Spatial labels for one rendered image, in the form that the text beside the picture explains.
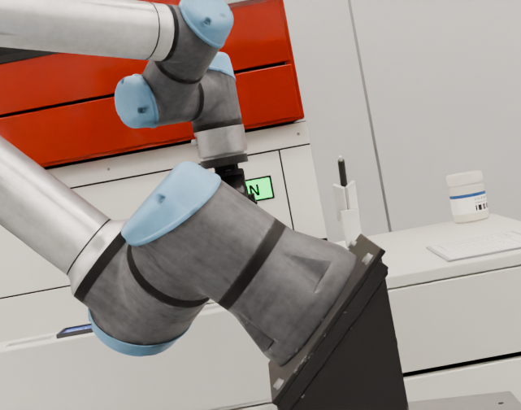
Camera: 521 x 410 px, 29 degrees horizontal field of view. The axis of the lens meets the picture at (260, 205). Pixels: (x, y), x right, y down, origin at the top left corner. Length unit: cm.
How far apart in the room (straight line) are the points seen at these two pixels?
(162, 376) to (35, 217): 39
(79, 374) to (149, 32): 52
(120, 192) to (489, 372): 91
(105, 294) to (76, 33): 32
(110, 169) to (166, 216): 103
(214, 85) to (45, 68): 67
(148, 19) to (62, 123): 79
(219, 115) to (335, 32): 214
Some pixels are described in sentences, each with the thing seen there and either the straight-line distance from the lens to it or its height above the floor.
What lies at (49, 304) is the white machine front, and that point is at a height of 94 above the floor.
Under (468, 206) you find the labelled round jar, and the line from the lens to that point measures 203.
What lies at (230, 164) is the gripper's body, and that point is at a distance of 149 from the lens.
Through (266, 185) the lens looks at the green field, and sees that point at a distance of 209.
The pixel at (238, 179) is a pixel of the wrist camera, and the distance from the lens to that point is 148.
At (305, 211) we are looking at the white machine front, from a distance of 209.
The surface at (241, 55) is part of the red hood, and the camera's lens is 205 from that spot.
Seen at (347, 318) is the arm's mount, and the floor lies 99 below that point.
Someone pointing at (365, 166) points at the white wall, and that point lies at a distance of 359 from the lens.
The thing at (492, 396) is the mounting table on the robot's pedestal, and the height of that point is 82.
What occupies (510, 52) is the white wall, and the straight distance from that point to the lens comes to 369.
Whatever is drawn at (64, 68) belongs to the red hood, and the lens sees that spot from 208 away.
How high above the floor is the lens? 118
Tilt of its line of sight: 3 degrees down
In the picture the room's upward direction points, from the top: 11 degrees counter-clockwise
